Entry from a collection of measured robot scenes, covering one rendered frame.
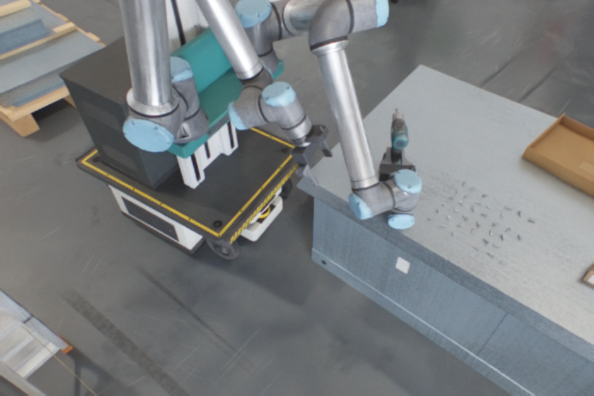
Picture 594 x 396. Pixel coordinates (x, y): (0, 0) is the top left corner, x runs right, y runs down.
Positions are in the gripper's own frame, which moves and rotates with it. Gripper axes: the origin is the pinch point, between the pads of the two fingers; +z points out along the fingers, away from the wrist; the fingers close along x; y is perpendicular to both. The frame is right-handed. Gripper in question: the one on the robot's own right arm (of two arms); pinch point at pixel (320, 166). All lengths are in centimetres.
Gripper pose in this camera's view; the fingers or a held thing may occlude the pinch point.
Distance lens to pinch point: 158.3
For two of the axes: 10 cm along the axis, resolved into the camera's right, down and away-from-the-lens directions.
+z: 4.0, 6.5, 6.5
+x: -3.7, 7.6, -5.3
